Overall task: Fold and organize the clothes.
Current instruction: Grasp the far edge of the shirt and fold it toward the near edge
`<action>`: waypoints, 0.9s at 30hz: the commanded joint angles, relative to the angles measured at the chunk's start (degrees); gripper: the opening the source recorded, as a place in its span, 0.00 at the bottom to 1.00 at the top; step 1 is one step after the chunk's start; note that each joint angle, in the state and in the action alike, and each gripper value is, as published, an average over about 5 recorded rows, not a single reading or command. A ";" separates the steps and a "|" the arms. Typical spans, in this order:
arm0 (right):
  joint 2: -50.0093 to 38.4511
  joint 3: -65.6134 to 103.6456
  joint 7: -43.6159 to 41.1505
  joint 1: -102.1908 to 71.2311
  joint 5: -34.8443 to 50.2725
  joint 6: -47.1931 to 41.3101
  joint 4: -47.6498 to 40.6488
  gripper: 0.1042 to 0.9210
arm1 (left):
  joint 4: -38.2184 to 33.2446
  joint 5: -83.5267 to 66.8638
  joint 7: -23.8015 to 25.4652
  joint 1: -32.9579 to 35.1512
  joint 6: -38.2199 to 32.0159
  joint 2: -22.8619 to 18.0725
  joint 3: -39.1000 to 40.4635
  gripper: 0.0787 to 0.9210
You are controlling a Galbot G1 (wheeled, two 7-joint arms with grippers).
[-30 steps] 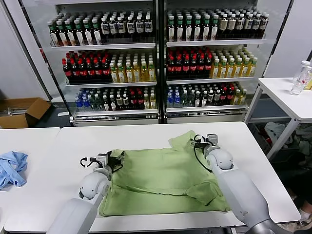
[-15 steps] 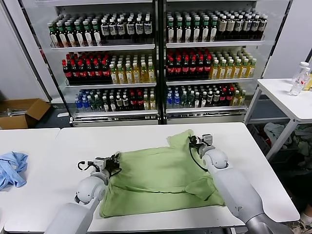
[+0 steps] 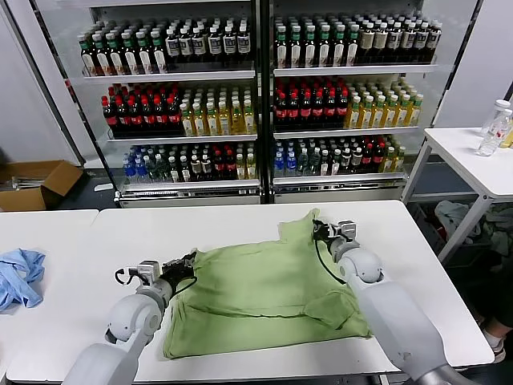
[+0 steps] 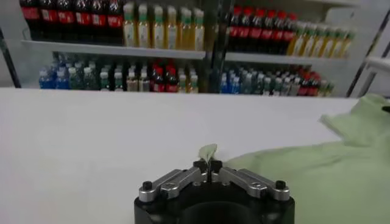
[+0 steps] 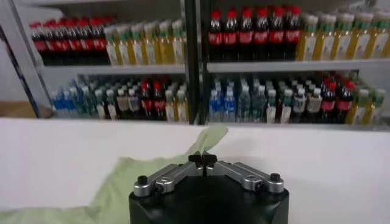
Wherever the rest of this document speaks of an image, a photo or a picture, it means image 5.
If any open cardboard box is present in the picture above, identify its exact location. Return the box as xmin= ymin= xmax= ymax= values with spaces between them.
xmin=0 ymin=101 xmax=38 ymax=119

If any small cola bottle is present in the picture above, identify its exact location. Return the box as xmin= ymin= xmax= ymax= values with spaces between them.
xmin=320 ymin=82 xmax=336 ymax=124
xmin=140 ymin=80 xmax=154 ymax=120
xmin=335 ymin=80 xmax=354 ymax=124
xmin=152 ymin=80 xmax=166 ymax=120

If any small yellow juice bottle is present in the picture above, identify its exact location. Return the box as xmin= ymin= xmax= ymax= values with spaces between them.
xmin=367 ymin=88 xmax=386 ymax=125
xmin=175 ymin=89 xmax=189 ymax=122
xmin=164 ymin=89 xmax=177 ymax=122
xmin=347 ymin=88 xmax=370 ymax=125

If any light green polo shirt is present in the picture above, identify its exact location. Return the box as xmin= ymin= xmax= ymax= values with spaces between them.
xmin=0 ymin=125 xmax=229 ymax=224

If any clear green water bottle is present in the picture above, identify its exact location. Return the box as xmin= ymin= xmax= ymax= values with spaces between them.
xmin=87 ymin=88 xmax=100 ymax=119
xmin=251 ymin=86 xmax=266 ymax=122
xmin=237 ymin=86 xmax=252 ymax=122
xmin=76 ymin=86 xmax=91 ymax=118

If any cola bottle red cap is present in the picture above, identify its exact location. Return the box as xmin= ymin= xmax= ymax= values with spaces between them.
xmin=223 ymin=9 xmax=239 ymax=61
xmin=238 ymin=7 xmax=254 ymax=61
xmin=208 ymin=9 xmax=224 ymax=61
xmin=269 ymin=6 xmax=285 ymax=60
xmin=67 ymin=18 xmax=83 ymax=65
xmin=42 ymin=20 xmax=59 ymax=65
xmin=284 ymin=5 xmax=302 ymax=60
xmin=91 ymin=17 xmax=108 ymax=65
xmin=54 ymin=19 xmax=71 ymax=65
xmin=253 ymin=7 xmax=269 ymax=61
xmin=29 ymin=21 xmax=46 ymax=65
xmin=79 ymin=18 xmax=96 ymax=65

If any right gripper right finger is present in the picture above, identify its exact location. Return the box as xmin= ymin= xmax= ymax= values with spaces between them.
xmin=203 ymin=153 xmax=285 ymax=194

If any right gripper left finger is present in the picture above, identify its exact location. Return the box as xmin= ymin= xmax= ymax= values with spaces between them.
xmin=133 ymin=153 xmax=204 ymax=198

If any glass cabinet door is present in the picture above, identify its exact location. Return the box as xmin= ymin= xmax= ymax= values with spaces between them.
xmin=0 ymin=0 xmax=54 ymax=119

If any drinks display cabinet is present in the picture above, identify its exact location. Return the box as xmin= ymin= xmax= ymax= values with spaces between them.
xmin=197 ymin=0 xmax=390 ymax=132
xmin=29 ymin=0 xmax=202 ymax=125

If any blue water bottle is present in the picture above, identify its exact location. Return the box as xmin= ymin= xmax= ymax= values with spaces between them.
xmin=52 ymin=88 xmax=67 ymax=118
xmin=63 ymin=87 xmax=79 ymax=118
xmin=222 ymin=87 xmax=237 ymax=122
xmin=208 ymin=88 xmax=223 ymax=122

